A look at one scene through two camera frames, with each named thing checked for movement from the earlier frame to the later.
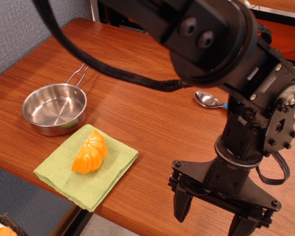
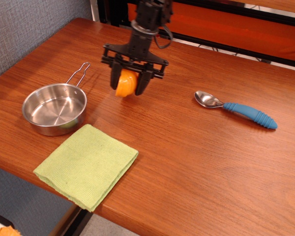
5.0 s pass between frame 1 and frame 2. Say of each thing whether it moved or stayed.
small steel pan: stayed
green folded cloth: stayed
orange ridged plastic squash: moved
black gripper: moved
